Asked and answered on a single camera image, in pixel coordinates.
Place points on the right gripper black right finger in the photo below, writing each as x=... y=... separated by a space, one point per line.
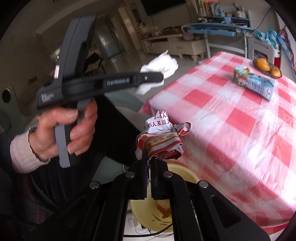
x=159 y=186

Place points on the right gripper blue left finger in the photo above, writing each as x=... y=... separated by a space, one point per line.
x=143 y=174

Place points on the red white snack wrapper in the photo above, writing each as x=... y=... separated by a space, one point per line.
x=161 y=138

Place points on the white tissue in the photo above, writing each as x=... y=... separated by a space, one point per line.
x=164 y=64

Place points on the light blue milk carton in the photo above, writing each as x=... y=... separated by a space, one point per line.
x=258 y=84

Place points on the pink sleeve left forearm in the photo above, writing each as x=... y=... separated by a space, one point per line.
x=22 y=156

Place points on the yellow plastic trash bucket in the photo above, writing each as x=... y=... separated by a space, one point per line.
x=148 y=214

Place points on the person's left hand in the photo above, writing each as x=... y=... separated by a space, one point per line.
x=42 y=140

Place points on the black folding chair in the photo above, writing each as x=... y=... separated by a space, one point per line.
x=94 y=65

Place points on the red white checkered tablecloth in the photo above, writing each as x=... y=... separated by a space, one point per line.
x=240 y=143

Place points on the white TV cabinet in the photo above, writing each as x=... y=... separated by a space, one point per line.
x=175 y=45

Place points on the pink kettlebell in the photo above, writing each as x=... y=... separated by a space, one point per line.
x=185 y=34

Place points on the orange fruit left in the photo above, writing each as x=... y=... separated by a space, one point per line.
x=261 y=64

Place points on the orange fruit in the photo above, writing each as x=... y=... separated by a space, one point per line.
x=275 y=72
x=261 y=64

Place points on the row of books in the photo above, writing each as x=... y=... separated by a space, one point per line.
x=208 y=8

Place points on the orange fruit right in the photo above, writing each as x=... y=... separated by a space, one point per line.
x=275 y=72

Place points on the blue study desk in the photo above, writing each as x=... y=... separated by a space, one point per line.
x=229 y=26

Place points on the white plastic stool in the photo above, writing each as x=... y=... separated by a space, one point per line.
x=259 y=49

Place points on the light blue crumpled cloth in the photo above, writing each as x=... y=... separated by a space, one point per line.
x=270 y=37

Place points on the colourful hanging bag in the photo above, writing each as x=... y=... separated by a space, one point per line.
x=284 y=41

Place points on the black wall television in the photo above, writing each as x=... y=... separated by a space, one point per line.
x=152 y=7

